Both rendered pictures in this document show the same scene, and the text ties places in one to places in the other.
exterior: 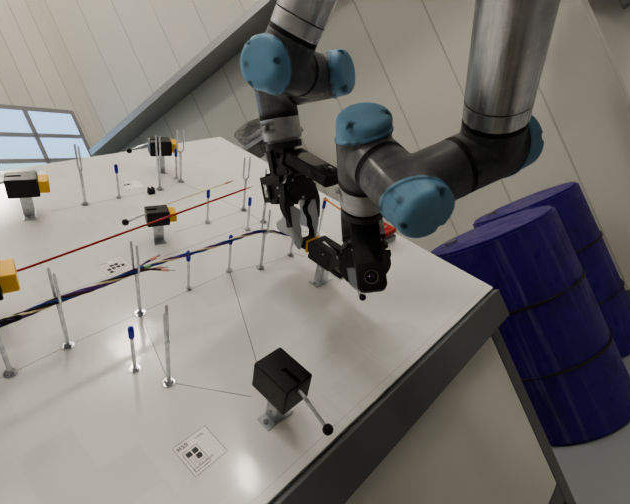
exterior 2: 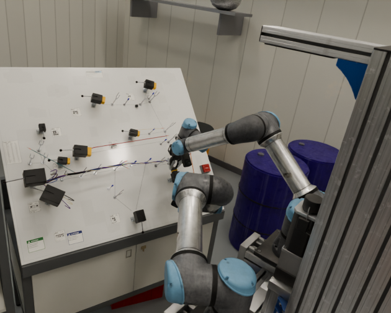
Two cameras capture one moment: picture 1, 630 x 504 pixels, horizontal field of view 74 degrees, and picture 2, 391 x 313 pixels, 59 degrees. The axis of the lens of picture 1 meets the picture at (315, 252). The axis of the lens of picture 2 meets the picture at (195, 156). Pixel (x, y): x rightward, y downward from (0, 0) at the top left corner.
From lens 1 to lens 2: 1.38 m
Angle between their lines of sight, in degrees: 25
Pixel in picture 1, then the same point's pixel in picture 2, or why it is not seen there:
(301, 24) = (190, 149)
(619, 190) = not seen: hidden behind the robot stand
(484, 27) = not seen: hidden behind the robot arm
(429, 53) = (349, 28)
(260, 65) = (175, 149)
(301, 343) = (152, 201)
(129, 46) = not seen: outside the picture
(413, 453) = (164, 240)
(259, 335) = (142, 192)
